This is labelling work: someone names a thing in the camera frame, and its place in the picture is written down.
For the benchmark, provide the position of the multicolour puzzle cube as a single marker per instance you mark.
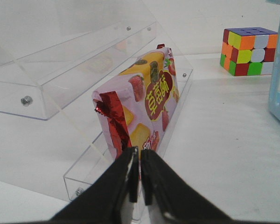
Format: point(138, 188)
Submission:
point(248, 51)

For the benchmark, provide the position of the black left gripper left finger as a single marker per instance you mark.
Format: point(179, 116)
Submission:
point(111, 198)

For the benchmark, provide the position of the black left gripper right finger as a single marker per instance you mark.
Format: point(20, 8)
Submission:
point(169, 198)

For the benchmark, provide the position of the clear acrylic left shelf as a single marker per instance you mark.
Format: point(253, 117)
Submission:
point(53, 55)

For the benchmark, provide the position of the pink strawberry bread pack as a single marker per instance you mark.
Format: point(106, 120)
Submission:
point(135, 107)

